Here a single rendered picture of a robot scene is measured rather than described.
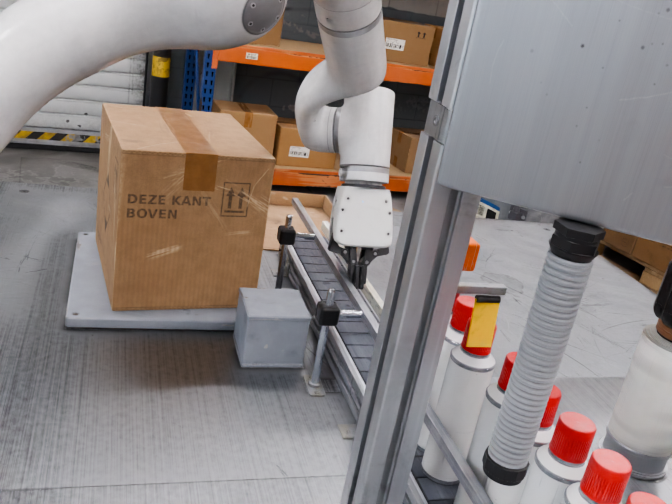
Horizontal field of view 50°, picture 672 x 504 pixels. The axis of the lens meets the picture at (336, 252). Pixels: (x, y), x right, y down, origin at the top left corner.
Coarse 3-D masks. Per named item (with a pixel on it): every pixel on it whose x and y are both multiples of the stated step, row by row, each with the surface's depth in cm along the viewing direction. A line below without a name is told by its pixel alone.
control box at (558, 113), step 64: (512, 0) 46; (576, 0) 45; (640, 0) 44; (512, 64) 47; (576, 64) 46; (640, 64) 45; (448, 128) 50; (512, 128) 49; (576, 128) 47; (640, 128) 46; (512, 192) 50; (576, 192) 48; (640, 192) 47
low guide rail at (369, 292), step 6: (324, 222) 152; (324, 228) 151; (342, 246) 141; (342, 258) 139; (366, 282) 127; (366, 288) 125; (372, 288) 125; (366, 294) 125; (372, 294) 122; (372, 300) 122; (378, 300) 121; (372, 306) 122; (378, 306) 119; (378, 312) 119
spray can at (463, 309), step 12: (456, 300) 84; (468, 300) 84; (456, 312) 84; (468, 312) 83; (456, 324) 84; (456, 336) 84; (444, 348) 85; (444, 360) 85; (444, 372) 85; (432, 396) 87; (432, 408) 87; (420, 444) 90
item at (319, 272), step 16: (304, 240) 150; (304, 256) 142; (320, 256) 144; (336, 256) 145; (320, 272) 136; (320, 288) 130; (336, 288) 131; (352, 304) 126; (368, 304) 127; (352, 320) 120; (352, 336) 115; (368, 336) 116; (352, 352) 110; (368, 352) 111; (368, 368) 106; (416, 448) 90; (416, 464) 87; (416, 480) 86; (432, 496) 82; (448, 496) 83
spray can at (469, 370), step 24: (456, 360) 80; (480, 360) 79; (456, 384) 80; (480, 384) 79; (456, 408) 81; (480, 408) 81; (456, 432) 82; (432, 456) 84; (432, 480) 85; (456, 480) 85
